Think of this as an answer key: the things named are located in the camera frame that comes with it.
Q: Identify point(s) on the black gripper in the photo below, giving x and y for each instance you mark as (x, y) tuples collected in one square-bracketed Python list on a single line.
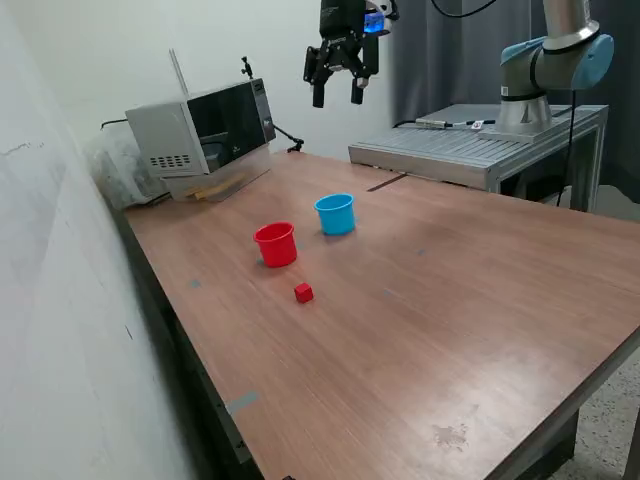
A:
[(342, 25)]

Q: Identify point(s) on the red cube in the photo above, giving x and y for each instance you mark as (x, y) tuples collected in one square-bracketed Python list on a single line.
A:
[(303, 293)]

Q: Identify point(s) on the blue plastic cup bin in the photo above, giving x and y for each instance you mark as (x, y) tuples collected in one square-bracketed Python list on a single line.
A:
[(336, 217)]

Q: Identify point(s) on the red plastic cup bin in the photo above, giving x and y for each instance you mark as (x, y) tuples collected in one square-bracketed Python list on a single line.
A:
[(275, 247)]

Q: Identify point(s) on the aluminium slotted robot stand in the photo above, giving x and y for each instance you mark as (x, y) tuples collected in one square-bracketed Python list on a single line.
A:
[(450, 150)]

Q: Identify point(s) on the white warning label tag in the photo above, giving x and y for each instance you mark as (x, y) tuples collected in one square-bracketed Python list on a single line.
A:
[(477, 124)]

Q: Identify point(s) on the thin white rod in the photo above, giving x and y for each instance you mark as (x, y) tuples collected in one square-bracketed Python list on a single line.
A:
[(179, 72)]

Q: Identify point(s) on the aluminium robot mounting plate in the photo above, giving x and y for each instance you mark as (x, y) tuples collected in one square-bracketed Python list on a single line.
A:
[(520, 135)]

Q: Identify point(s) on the grey microwave oven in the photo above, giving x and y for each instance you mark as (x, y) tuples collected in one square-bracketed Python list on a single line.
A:
[(165, 135)]

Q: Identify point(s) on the crumpled clear plastic bag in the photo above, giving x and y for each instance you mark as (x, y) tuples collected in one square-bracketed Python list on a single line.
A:
[(120, 175)]

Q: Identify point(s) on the grey tape strip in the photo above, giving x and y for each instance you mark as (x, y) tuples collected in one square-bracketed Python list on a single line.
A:
[(242, 402)]

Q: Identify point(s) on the black ball-head mount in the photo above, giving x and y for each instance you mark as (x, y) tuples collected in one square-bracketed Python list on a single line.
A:
[(245, 67)]

